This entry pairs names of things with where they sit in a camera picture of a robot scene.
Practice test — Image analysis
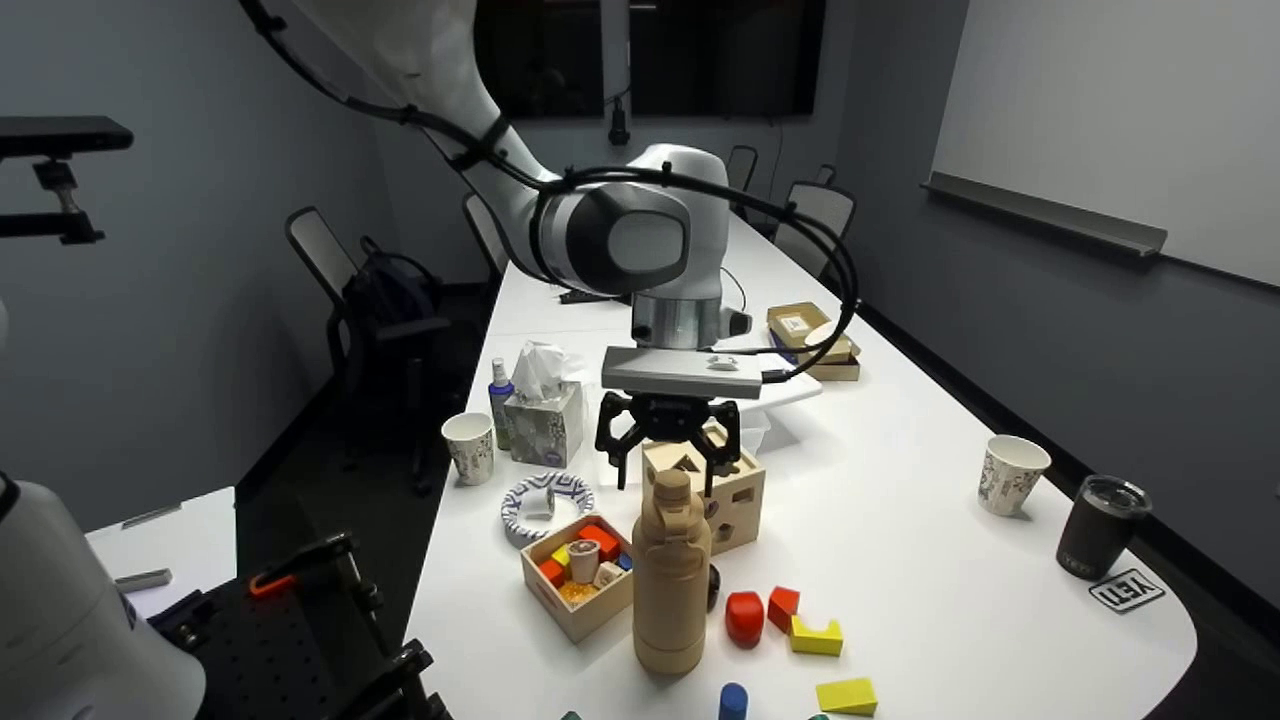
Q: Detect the orange block in tray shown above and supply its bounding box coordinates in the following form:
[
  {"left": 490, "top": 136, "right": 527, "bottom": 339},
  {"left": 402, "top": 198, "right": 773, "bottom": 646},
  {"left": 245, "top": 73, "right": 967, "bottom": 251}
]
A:
[{"left": 573, "top": 521, "right": 625, "bottom": 561}]

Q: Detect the white wall whiteboard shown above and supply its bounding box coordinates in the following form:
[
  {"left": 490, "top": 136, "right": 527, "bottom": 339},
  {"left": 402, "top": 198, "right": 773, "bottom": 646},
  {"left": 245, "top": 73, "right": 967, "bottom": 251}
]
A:
[{"left": 927, "top": 0, "right": 1280, "bottom": 294}]

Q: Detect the orange-red wooden block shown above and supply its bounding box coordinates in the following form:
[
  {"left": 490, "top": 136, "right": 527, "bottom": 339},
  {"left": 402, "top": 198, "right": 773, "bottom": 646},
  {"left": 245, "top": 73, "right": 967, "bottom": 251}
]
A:
[{"left": 766, "top": 583, "right": 804, "bottom": 636}]

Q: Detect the wooden shape sorter cube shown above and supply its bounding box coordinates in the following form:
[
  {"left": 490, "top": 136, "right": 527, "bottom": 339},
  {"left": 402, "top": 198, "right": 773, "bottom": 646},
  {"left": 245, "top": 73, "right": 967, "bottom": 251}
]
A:
[{"left": 642, "top": 433, "right": 773, "bottom": 555}]

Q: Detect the grey whiteboard tray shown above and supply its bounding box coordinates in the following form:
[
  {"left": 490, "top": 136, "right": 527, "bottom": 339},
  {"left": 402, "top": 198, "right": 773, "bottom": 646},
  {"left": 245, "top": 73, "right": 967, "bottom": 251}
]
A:
[{"left": 926, "top": 169, "right": 1171, "bottom": 266}]

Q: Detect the yellow arch block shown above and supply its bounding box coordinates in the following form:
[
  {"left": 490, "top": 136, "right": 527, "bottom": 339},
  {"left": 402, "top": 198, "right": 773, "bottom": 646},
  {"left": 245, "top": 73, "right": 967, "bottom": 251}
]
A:
[{"left": 790, "top": 612, "right": 847, "bottom": 661}]

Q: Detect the black white tag sticker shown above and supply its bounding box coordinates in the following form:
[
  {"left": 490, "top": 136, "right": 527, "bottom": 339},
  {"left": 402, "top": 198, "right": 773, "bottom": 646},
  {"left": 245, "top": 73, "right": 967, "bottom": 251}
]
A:
[{"left": 1083, "top": 565, "right": 1171, "bottom": 620}]

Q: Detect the white plastic lid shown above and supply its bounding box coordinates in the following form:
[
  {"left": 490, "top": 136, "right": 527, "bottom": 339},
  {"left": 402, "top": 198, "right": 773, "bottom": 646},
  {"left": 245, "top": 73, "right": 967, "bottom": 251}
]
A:
[{"left": 738, "top": 355, "right": 828, "bottom": 424}]

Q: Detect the beige insulated bottle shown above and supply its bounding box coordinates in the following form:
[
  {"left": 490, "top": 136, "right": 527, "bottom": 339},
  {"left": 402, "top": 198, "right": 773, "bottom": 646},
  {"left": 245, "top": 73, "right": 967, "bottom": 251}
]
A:
[{"left": 630, "top": 465, "right": 720, "bottom": 682}]

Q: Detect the black backpack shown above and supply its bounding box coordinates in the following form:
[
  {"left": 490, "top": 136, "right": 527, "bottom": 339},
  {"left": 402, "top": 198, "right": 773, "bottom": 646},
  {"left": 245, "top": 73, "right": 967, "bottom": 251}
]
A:
[{"left": 329, "top": 236, "right": 465, "bottom": 457}]

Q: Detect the grey wrist camera bar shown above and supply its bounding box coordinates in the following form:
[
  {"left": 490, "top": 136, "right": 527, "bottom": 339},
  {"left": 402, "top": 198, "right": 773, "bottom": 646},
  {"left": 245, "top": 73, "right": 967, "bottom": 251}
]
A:
[{"left": 599, "top": 339, "right": 769, "bottom": 405}]

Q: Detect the wooden cylinder block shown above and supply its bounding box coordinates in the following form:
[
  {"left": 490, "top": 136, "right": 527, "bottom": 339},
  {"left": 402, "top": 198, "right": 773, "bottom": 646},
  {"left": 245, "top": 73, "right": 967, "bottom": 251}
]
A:
[{"left": 568, "top": 535, "right": 603, "bottom": 587}]

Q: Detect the grey marbled tissue box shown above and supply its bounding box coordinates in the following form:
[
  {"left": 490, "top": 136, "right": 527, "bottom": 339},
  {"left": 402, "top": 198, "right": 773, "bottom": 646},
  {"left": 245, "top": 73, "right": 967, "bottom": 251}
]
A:
[{"left": 496, "top": 380, "right": 591, "bottom": 474}]

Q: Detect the wooden block tray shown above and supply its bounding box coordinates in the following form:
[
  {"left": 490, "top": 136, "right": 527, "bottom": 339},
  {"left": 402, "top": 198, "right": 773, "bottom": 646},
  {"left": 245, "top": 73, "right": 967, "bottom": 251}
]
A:
[{"left": 515, "top": 511, "right": 642, "bottom": 648}]

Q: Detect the patterned paper cup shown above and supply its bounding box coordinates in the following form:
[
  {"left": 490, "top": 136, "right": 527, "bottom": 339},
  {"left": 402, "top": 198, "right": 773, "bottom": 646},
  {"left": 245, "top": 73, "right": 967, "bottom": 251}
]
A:
[
  {"left": 442, "top": 410, "right": 502, "bottom": 489},
  {"left": 978, "top": 433, "right": 1056, "bottom": 521}
]

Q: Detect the blue-cap sanitizer bottle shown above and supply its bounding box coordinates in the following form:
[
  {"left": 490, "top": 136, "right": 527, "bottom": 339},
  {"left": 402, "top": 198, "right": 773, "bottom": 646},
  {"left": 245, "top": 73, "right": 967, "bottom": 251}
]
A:
[{"left": 484, "top": 355, "right": 519, "bottom": 417}]

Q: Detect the white tissue sheet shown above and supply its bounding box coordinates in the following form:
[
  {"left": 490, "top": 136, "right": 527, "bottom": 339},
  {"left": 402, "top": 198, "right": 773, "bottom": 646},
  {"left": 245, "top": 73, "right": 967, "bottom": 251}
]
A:
[{"left": 514, "top": 335, "right": 573, "bottom": 410}]

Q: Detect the blue patterned paper plate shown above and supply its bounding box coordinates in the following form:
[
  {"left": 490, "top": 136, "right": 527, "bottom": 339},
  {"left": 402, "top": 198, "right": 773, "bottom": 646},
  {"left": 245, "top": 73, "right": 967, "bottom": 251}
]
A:
[{"left": 496, "top": 469, "right": 599, "bottom": 551}]

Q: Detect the yellow rectangular block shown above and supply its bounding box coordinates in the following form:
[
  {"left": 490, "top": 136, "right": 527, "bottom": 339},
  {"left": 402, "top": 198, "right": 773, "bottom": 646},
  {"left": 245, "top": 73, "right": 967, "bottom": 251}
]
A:
[{"left": 813, "top": 675, "right": 885, "bottom": 720}]

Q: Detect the red cylinder block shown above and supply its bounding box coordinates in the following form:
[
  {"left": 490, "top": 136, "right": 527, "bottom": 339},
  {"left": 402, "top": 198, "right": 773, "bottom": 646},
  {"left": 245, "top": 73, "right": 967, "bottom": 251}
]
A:
[{"left": 723, "top": 587, "right": 769, "bottom": 656}]

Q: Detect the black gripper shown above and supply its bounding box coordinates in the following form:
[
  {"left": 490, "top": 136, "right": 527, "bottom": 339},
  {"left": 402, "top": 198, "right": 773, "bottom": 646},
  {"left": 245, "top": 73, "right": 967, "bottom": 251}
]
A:
[{"left": 591, "top": 389, "right": 748, "bottom": 502}]

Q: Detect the black travel tumbler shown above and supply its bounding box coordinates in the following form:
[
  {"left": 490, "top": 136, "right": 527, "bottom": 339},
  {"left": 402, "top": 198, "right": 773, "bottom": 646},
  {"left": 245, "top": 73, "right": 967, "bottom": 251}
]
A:
[{"left": 1054, "top": 474, "right": 1155, "bottom": 583}]

